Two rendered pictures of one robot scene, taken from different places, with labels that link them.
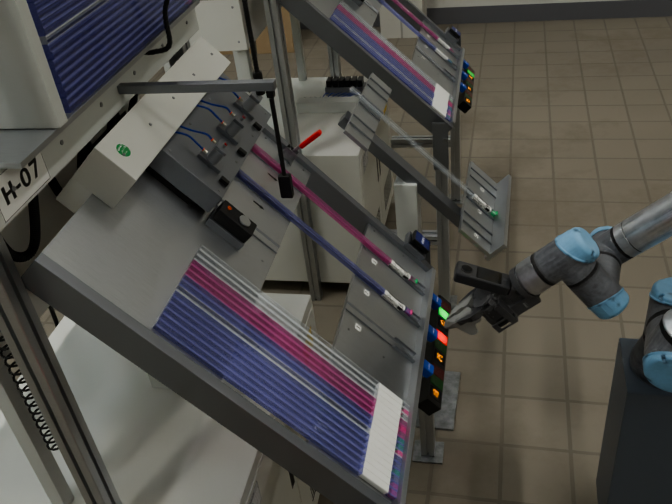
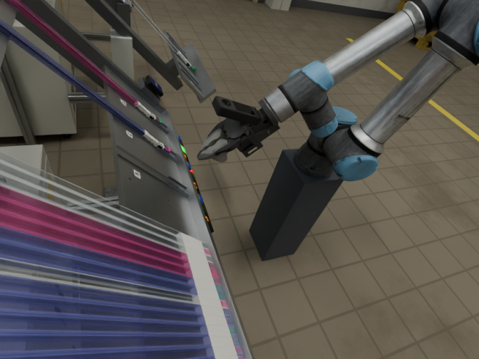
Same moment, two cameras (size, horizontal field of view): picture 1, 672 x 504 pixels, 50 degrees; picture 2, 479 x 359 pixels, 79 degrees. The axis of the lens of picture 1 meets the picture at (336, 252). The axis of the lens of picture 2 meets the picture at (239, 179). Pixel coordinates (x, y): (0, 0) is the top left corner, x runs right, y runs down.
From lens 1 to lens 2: 0.95 m
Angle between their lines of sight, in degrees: 38
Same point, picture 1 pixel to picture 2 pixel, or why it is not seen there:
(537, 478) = (219, 237)
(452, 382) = not seen: hidden behind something
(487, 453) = not seen: hidden behind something
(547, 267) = (299, 96)
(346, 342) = (133, 196)
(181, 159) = not seen: outside the picture
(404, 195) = (121, 48)
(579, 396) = (224, 184)
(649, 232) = (347, 68)
